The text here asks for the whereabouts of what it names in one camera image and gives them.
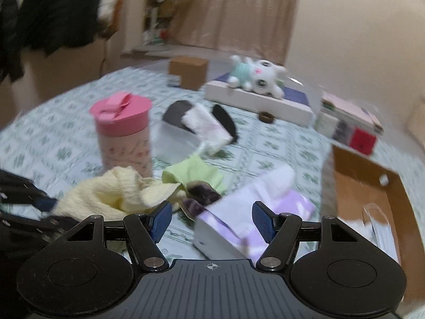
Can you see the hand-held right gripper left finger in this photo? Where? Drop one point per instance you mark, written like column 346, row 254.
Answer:
column 162, row 221

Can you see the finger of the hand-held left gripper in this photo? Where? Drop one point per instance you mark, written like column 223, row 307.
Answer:
column 45, row 204
column 36, row 226

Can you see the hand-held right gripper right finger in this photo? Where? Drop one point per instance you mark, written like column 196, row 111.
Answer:
column 262, row 222

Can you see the dark purple patterned cloth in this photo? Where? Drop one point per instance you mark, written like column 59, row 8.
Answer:
column 202, row 194

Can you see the pale yellow towel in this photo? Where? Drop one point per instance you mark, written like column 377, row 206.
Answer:
column 99, row 196

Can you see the light green cloth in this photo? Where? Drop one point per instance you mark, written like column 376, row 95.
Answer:
column 196, row 172

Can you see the white pink-printed packet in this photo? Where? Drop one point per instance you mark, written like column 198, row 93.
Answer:
column 207, row 128

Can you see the brown cardboard tray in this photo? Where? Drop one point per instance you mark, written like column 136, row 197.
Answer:
column 358, row 172

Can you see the purple tissue pack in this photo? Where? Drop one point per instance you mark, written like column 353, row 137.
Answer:
column 225, row 219

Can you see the green floral bed sheet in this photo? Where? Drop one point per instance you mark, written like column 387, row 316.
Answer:
column 59, row 133

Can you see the clear plastic bag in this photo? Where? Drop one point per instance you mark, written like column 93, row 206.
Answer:
column 172, row 143

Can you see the pink lidded tumbler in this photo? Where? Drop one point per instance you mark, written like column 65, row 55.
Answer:
column 126, row 139

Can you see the black round pad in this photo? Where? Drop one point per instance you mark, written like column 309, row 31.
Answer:
column 229, row 124

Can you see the white box with blue top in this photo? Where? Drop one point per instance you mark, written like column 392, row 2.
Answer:
column 252, row 103

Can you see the white face mask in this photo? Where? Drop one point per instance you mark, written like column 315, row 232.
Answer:
column 381, row 236

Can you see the red and white box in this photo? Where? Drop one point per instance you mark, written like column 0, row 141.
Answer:
column 362, row 139

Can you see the pink book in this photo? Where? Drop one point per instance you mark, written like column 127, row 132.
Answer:
column 352, row 109

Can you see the white bunny plush toy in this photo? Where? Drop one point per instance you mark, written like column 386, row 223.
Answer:
column 259, row 76

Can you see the small brown cardboard box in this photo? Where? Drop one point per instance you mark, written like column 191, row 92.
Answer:
column 189, row 71

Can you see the black jacket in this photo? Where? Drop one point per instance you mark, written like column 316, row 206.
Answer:
column 49, row 13

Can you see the beige curtain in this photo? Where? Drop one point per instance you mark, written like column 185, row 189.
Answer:
column 239, row 10

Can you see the cluttered shelf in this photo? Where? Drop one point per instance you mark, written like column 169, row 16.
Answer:
column 161, row 6

